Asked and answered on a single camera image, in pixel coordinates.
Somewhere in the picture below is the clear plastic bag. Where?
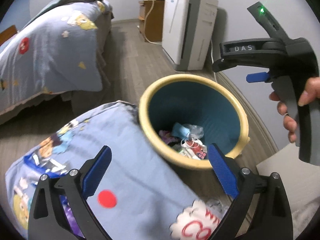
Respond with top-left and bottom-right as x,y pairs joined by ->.
184,124 -> 204,139

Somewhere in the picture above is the light blue face mask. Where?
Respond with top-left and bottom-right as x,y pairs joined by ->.
171,122 -> 190,140

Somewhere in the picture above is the white printed trash packet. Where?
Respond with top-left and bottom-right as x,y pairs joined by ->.
178,139 -> 208,160

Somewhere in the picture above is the person's right hand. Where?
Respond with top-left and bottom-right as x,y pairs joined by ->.
269,77 -> 320,143

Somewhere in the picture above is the teal bin with yellow rim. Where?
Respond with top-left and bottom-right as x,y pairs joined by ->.
138,74 -> 250,170

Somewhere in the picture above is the white air purifier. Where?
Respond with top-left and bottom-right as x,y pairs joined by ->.
162,0 -> 219,71

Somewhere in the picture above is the blue cartoon blanket on table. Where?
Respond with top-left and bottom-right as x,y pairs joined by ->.
5,101 -> 227,239

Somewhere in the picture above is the wooden cabinet in corner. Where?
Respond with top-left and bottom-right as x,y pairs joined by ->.
138,0 -> 164,43

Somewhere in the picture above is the blue cartoon bed duvet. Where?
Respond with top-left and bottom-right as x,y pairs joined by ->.
1,0 -> 113,114

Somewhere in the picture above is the wooden bed headboard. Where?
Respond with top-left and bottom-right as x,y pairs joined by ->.
0,25 -> 18,46

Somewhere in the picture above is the white power cable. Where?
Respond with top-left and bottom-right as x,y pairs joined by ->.
207,38 -> 218,83

